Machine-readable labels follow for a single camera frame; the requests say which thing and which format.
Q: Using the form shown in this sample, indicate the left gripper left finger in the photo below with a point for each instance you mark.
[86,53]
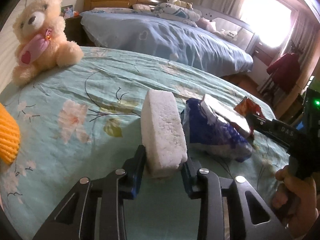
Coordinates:
[94,209]

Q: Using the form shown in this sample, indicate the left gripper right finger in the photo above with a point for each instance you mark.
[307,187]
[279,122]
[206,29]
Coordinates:
[229,202]

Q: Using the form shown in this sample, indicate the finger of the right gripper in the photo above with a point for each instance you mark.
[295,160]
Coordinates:
[273,129]

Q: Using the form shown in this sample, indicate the red snack bag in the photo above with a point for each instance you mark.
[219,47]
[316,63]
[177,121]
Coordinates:
[249,109]

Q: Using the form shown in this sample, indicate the blue plastic bag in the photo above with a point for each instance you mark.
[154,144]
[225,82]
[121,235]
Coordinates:
[208,132]

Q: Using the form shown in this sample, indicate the white milk carton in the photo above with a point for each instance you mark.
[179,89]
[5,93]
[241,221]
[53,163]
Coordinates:
[215,109]

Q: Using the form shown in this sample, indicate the white foam block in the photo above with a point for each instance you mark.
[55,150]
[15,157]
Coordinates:
[162,134]

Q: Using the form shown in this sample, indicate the yellow knitted cloth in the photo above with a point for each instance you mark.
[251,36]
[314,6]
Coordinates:
[10,137]

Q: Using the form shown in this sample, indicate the right hand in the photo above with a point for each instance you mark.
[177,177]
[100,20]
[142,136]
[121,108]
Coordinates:
[303,201]

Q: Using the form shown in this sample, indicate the dark red hanging coat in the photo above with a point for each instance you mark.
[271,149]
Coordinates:
[285,71]

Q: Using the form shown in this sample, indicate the teal floral bed cover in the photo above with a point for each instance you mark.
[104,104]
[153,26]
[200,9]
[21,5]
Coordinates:
[85,121]

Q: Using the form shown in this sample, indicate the blue quilt bed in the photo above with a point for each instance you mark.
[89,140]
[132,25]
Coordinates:
[170,40]

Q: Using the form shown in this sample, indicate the blue white pillow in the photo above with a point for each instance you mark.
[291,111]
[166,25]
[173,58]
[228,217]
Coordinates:
[178,11]

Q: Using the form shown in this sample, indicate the small plush toys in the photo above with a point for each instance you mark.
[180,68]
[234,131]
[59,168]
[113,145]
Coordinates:
[181,3]

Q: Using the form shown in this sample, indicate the dark wooden nightstand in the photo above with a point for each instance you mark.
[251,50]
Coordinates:
[74,31]

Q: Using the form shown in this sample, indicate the cream teddy bear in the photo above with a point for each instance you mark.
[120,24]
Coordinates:
[43,43]

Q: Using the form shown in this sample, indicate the framed photo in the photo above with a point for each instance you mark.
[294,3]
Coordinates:
[67,12]

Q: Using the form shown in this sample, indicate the white bed guard rail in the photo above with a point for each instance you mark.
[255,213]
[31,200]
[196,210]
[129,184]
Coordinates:
[228,28]

